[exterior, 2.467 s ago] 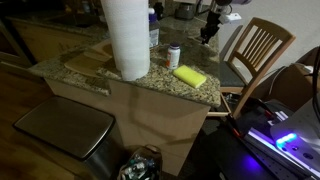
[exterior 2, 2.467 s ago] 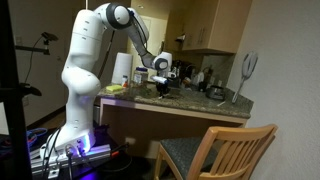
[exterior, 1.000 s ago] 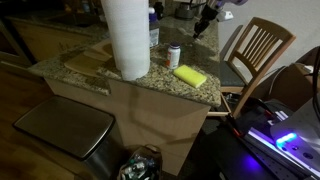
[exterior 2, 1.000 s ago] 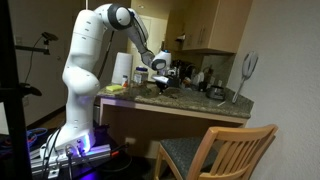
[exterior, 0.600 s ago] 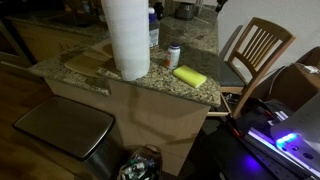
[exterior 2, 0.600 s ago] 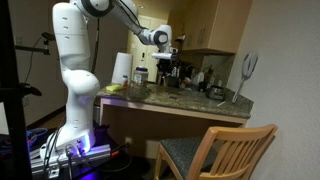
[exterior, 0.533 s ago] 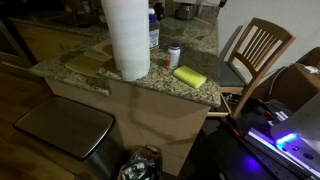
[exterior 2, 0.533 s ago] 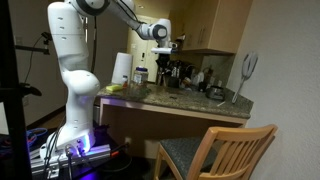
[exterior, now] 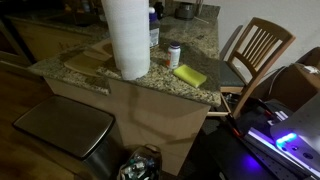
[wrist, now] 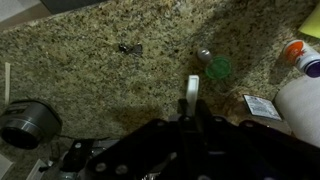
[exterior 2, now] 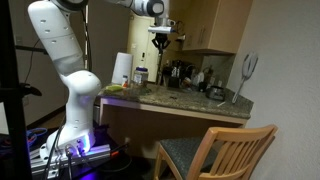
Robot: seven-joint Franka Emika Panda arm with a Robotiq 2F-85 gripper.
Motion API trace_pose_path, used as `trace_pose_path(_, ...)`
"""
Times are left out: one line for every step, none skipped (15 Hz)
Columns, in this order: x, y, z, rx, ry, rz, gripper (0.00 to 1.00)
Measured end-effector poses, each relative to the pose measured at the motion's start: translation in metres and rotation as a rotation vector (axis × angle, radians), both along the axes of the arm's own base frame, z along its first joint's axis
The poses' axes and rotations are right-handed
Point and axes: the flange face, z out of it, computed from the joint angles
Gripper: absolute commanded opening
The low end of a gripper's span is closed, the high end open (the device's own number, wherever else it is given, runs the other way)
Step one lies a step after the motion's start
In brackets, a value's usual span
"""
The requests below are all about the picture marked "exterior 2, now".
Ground black camera stand pole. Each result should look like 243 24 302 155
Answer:
0 0 44 180

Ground yellow sponge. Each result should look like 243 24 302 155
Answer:
104 84 125 94

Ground cream door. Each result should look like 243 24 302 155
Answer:
126 13 161 84

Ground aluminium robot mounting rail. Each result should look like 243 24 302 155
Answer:
29 143 113 178

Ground black coffee maker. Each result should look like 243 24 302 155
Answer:
167 61 184 89

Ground clear jar with blue lid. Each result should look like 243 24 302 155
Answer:
133 66 150 88

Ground blue cable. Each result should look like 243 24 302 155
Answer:
25 127 48 145

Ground white kettle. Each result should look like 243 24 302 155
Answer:
193 71 206 88

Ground silver metal pot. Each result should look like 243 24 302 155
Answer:
205 85 226 102

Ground beige counter cabinet base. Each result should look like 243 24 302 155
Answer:
98 96 249 161

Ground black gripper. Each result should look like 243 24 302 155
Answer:
151 32 172 55

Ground beige upper wall cabinet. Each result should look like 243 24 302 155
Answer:
181 0 254 56

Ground white paper towel roll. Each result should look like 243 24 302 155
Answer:
110 52 134 85

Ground wooden chair with dark seat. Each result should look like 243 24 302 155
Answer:
153 124 279 180

